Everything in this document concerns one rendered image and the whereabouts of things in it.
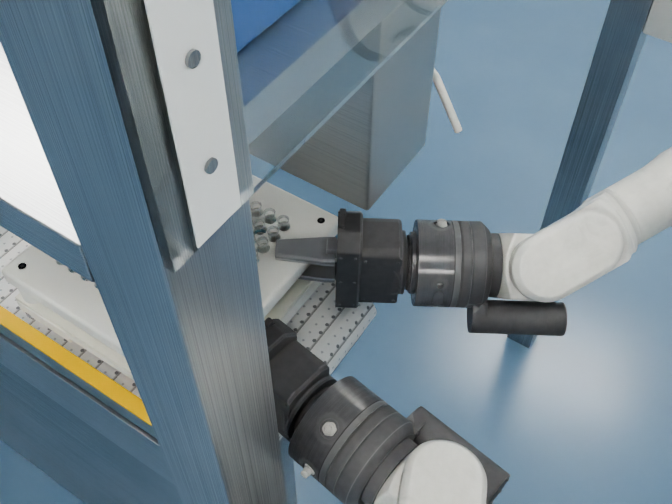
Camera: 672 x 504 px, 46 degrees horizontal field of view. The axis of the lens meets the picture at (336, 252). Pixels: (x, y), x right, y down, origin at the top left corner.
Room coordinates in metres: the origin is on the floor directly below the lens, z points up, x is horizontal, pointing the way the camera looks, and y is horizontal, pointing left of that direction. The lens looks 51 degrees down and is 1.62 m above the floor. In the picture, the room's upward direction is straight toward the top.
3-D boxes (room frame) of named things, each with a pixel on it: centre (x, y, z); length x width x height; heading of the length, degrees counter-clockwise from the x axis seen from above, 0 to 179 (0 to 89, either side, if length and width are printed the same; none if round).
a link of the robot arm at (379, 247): (0.50, -0.06, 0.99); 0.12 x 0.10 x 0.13; 88
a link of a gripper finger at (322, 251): (0.50, 0.03, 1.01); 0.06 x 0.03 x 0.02; 88
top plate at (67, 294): (0.51, 0.16, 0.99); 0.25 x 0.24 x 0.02; 56
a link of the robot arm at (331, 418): (0.33, 0.03, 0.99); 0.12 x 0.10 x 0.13; 48
